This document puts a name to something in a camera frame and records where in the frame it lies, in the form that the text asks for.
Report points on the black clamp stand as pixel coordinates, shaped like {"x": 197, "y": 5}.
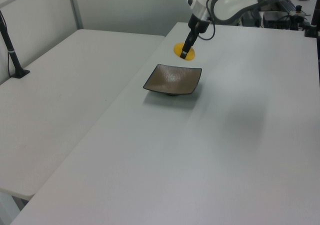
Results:
{"x": 312, "y": 22}

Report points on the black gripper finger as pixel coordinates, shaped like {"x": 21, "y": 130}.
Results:
{"x": 188, "y": 46}

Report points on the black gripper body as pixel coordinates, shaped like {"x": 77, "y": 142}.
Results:
{"x": 198, "y": 25}

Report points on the black keyboard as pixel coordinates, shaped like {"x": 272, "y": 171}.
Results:
{"x": 287, "y": 5}

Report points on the square brown ceramic plate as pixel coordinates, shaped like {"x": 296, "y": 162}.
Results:
{"x": 172, "y": 81}

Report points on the black electronics box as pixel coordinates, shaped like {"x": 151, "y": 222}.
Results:
{"x": 277, "y": 21}

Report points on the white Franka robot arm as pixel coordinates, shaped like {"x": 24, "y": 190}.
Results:
{"x": 225, "y": 2}

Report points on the black camera stand pole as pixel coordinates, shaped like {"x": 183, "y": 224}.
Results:
{"x": 11, "y": 55}

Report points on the emergency stop button box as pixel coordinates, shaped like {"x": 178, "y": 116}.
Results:
{"x": 299, "y": 10}

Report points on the grey metal partition post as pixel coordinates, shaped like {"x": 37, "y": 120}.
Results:
{"x": 75, "y": 7}

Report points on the yellow potato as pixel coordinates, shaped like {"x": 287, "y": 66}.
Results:
{"x": 177, "y": 48}

